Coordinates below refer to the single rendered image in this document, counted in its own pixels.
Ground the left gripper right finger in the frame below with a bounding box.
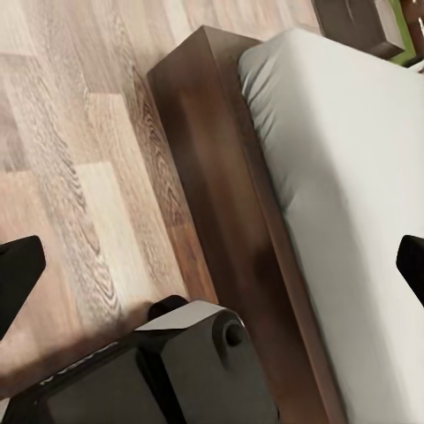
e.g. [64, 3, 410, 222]
[395, 234, 424, 306]

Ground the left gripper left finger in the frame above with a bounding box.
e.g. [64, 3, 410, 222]
[0, 235, 46, 341]

